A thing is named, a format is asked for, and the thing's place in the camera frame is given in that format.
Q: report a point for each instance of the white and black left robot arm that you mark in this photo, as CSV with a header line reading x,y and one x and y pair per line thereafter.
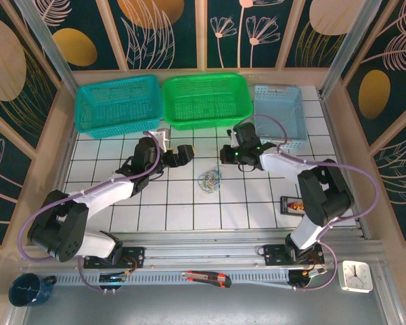
x,y
105,199

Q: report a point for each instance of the green plastic basket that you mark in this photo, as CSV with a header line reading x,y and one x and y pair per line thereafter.
x,y
206,101

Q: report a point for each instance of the teal plastic basket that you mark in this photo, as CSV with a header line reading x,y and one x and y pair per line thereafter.
x,y
118,108

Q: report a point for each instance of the light blue plastic basket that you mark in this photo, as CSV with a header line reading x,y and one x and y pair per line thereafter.
x,y
274,101

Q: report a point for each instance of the small black box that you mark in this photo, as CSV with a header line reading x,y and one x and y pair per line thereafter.
x,y
287,204

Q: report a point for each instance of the red and black utility knife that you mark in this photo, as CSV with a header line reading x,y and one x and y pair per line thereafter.
x,y
206,277

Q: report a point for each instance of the small circuit board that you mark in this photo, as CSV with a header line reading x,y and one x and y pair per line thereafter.
x,y
301,277
113,278

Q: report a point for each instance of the white square clock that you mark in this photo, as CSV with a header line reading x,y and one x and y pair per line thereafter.
x,y
355,276

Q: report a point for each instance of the dark blue mug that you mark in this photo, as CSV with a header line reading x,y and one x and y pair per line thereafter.
x,y
23,291

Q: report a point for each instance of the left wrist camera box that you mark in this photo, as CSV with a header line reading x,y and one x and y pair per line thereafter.
x,y
159,137

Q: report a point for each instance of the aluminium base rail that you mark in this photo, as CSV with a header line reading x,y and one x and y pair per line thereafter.
x,y
203,254

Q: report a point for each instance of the aluminium frame post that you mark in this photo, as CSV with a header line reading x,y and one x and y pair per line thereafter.
x,y
46,44
350,44

